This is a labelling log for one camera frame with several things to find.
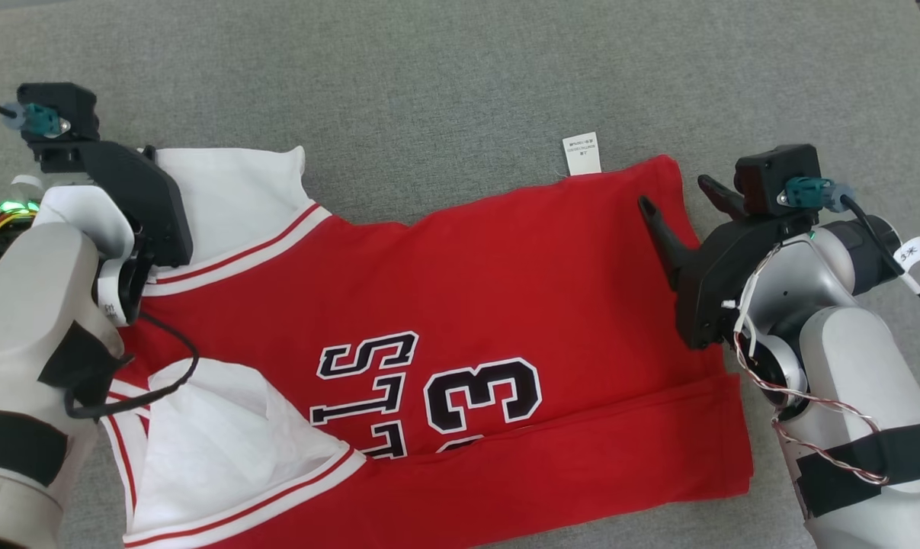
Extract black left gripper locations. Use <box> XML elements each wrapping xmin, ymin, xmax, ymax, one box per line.
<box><xmin>33</xmin><ymin>141</ymin><xmax>195</xmax><ymax>269</ymax></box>

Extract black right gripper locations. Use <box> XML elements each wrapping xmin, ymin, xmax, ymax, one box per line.
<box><xmin>637</xmin><ymin>175</ymin><xmax>820</xmax><ymax>350</ymax></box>

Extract red white basketball jersey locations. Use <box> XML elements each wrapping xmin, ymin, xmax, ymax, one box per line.
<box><xmin>98</xmin><ymin>133</ymin><xmax>755</xmax><ymax>549</ymax></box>

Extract twisted red white wires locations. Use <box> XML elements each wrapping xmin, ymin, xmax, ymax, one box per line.
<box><xmin>722</xmin><ymin>242</ymin><xmax>892</xmax><ymax>487</ymax></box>

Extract thin black cable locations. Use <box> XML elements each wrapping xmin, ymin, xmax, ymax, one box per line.
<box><xmin>65</xmin><ymin>309</ymin><xmax>200</xmax><ymax>421</ymax></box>

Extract white cable label tag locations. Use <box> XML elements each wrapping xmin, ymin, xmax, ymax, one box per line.
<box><xmin>892</xmin><ymin>236</ymin><xmax>920</xmax><ymax>276</ymax></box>

